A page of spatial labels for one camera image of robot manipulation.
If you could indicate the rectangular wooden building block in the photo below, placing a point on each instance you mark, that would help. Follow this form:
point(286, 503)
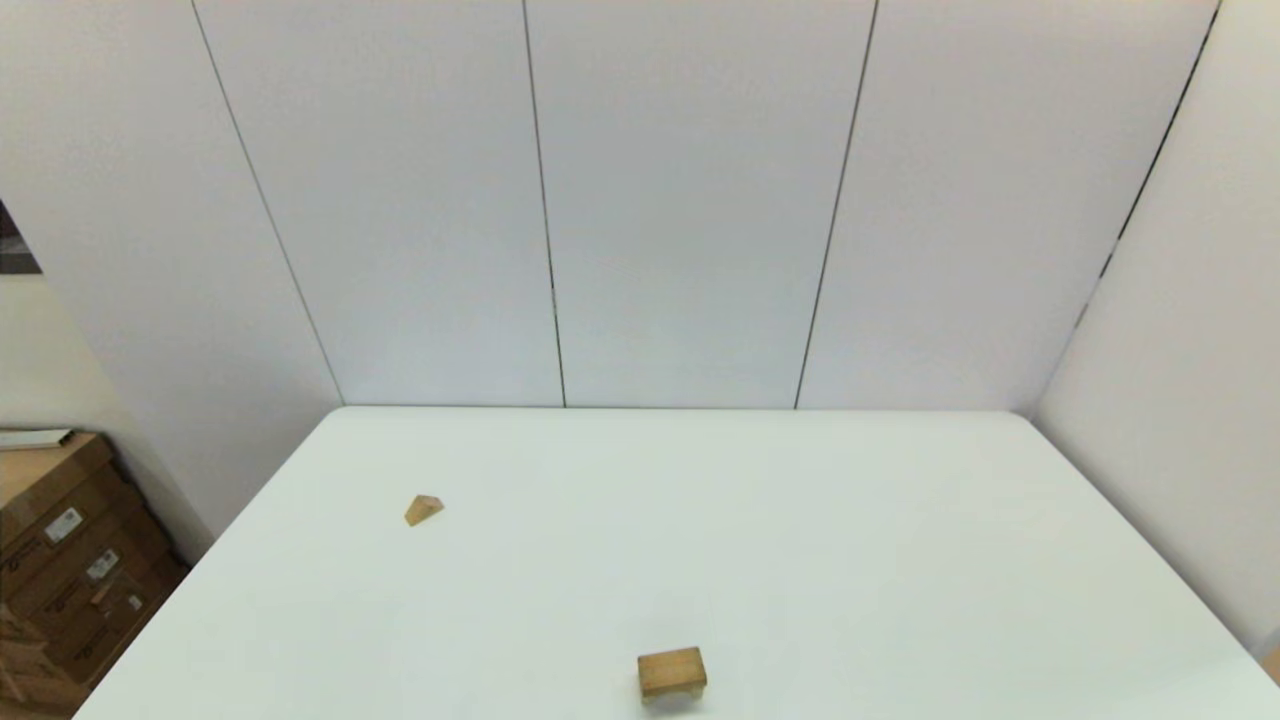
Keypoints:
point(672, 668)

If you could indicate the arched wooden building block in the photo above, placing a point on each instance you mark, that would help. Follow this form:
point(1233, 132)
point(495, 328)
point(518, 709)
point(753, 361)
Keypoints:
point(647, 695)

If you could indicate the triangular wooden building block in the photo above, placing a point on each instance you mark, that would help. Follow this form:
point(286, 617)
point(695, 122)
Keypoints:
point(423, 510)

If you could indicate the cardboard box with white label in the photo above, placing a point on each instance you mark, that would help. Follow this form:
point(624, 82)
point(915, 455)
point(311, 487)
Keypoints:
point(75, 585)
point(112, 640)
point(40, 482)

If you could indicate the white flat item on boxes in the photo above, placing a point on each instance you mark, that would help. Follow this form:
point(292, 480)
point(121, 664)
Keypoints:
point(30, 438)

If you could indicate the plain cardboard box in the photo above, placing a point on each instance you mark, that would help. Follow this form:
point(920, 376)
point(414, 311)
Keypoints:
point(15, 655)

